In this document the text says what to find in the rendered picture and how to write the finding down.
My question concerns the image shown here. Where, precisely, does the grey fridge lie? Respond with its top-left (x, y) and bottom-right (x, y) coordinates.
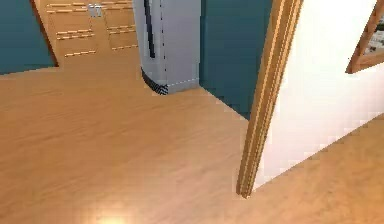
top-left (132, 0), bottom-right (202, 96)

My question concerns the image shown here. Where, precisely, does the black fridge handle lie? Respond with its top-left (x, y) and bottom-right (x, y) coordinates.
top-left (143, 0), bottom-right (157, 59)

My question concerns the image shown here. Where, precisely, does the wooden door frame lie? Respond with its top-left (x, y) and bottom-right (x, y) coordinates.
top-left (236, 0), bottom-right (304, 199)

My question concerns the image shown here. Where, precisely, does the wooden kitchen cupboard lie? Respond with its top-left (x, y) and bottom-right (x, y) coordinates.
top-left (33, 0), bottom-right (141, 68)

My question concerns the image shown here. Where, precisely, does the wooden framed window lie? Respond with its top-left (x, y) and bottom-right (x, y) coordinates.
top-left (345, 0), bottom-right (384, 75)

